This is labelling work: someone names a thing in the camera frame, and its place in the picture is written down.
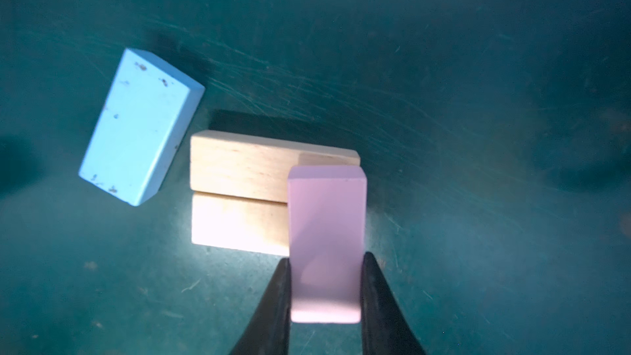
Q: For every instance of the natural wood block 62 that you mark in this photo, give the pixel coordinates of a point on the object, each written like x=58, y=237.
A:
x=252, y=167

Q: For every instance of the natural wood block 51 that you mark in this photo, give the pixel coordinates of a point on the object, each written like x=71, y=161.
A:
x=240, y=224

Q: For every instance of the light blue long block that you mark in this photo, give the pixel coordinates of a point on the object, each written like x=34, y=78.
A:
x=147, y=112

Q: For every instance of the pink wooden block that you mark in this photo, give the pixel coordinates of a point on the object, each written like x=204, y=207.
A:
x=327, y=221

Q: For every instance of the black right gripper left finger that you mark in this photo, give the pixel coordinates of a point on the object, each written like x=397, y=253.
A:
x=269, y=328

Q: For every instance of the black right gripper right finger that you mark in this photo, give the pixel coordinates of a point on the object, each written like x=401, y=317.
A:
x=384, y=328

